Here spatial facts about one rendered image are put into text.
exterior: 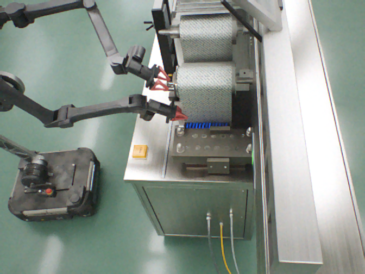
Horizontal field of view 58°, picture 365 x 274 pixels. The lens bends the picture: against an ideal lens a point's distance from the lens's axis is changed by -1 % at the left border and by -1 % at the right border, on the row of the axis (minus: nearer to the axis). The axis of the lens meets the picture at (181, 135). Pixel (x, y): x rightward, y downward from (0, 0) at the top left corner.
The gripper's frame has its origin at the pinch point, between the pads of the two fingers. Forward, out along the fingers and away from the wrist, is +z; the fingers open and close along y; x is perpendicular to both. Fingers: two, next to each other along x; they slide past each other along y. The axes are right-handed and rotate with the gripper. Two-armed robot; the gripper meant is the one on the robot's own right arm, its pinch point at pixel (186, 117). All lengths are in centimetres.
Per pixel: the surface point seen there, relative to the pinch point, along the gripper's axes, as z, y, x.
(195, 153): 6.6, 18.2, -0.2
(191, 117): 2.0, 0.3, 1.8
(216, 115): 12.0, 0.2, 9.0
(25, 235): -61, 28, -159
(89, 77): -55, -141, -155
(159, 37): -23.1, -33.0, 12.6
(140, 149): -14.1, 9.8, -24.6
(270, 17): -3, 14, 72
